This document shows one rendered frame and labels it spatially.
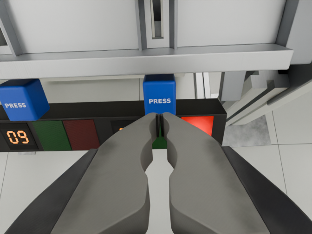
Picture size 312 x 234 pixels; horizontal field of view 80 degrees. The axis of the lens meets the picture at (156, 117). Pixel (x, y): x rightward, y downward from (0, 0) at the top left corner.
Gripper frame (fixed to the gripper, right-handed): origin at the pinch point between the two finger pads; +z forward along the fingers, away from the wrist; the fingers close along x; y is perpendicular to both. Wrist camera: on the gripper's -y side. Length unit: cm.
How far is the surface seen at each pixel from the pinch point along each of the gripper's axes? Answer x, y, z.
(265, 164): 43, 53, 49
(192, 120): 2.9, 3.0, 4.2
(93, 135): -6.6, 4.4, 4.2
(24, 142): -13.8, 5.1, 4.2
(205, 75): 13.0, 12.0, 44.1
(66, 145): -9.6, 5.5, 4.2
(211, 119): 4.5, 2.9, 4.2
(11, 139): -15.0, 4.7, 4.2
